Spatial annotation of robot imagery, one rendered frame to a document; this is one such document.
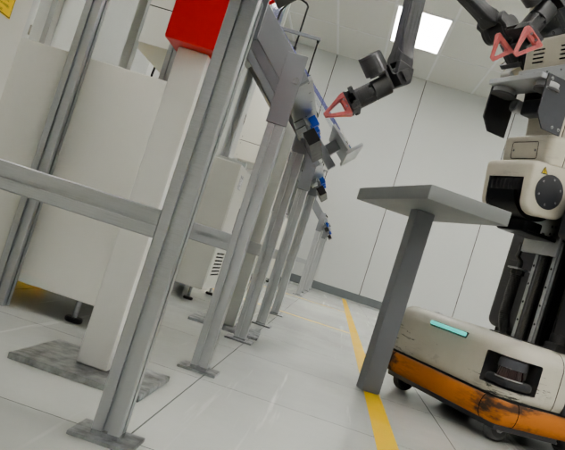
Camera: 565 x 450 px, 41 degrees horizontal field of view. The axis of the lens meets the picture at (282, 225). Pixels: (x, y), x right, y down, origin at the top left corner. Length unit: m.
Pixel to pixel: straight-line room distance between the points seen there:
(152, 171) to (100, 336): 0.31
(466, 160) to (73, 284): 8.53
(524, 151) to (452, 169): 7.59
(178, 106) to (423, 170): 8.66
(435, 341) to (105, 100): 1.22
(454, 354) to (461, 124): 7.96
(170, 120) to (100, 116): 0.48
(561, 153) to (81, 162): 1.39
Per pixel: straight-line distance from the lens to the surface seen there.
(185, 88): 1.44
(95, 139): 1.89
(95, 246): 1.86
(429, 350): 2.43
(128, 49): 2.62
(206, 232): 1.76
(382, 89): 2.19
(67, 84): 1.90
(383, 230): 9.89
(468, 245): 10.01
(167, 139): 1.43
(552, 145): 2.41
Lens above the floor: 0.31
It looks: 2 degrees up
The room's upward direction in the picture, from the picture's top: 18 degrees clockwise
